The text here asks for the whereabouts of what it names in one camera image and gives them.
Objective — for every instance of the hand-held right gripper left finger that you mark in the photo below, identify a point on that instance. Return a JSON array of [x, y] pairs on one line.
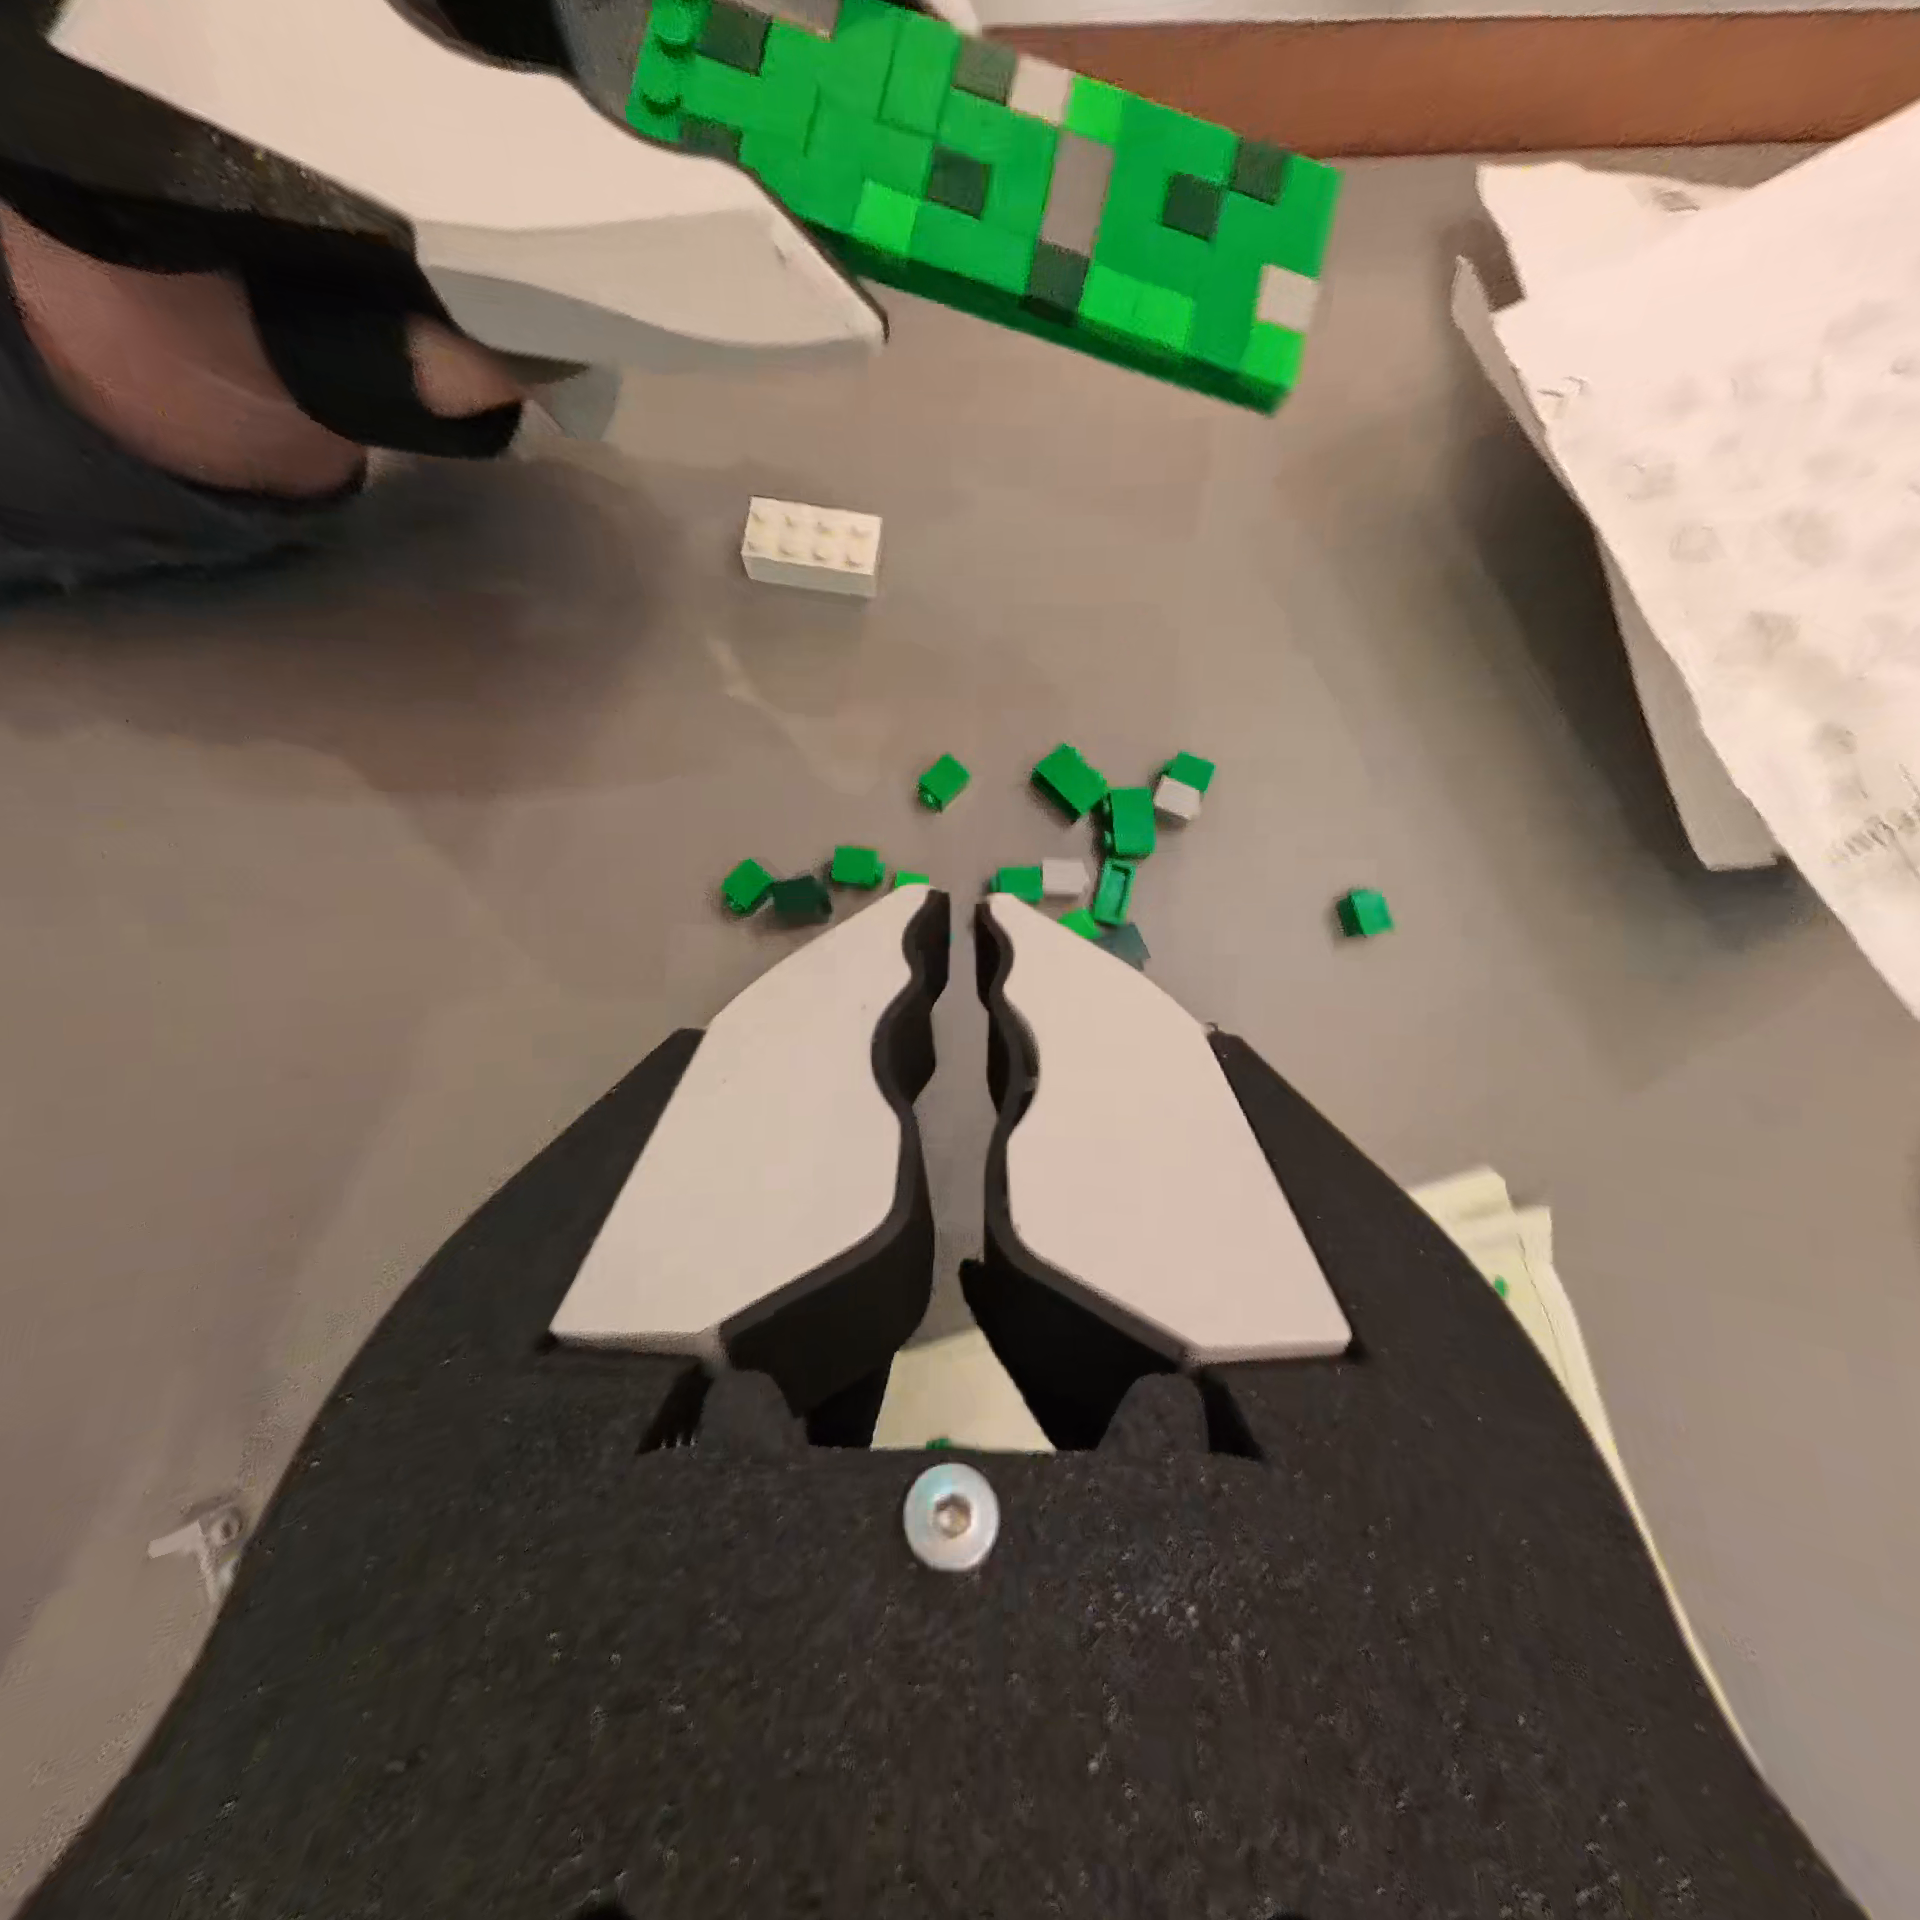
[[750, 1185]]

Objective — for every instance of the dark wooden table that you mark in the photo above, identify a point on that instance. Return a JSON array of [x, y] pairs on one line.
[[1500, 83]]

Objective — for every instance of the small white bracket piece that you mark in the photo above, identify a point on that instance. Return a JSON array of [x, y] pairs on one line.
[[202, 1538]]

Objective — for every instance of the white rectangular brick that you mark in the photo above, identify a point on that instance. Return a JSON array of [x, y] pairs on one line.
[[811, 542]]

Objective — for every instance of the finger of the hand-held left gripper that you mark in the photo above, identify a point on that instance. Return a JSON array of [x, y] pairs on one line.
[[599, 253], [885, 11]]

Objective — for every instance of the person's left hand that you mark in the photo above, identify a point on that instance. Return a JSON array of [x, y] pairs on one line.
[[150, 346]]

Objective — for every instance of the person's left forearm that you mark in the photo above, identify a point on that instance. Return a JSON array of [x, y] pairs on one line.
[[91, 523]]

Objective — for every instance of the white paper sheets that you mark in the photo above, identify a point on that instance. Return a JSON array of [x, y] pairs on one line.
[[1771, 451]]

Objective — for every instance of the pile of small bricks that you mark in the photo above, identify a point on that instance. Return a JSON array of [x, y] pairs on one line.
[[1109, 826]]

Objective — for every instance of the green brick plate assembly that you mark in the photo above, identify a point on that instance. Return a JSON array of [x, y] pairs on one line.
[[1051, 194]]

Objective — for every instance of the grey desk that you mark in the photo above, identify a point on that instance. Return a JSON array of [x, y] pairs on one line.
[[452, 901]]

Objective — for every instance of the open instruction booklet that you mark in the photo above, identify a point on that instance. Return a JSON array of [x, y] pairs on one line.
[[1530, 1276]]

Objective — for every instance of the single green brick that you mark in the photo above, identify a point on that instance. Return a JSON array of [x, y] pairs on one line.
[[1366, 915]]

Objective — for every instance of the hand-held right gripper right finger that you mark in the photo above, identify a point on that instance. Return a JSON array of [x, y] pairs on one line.
[[1156, 1185]]

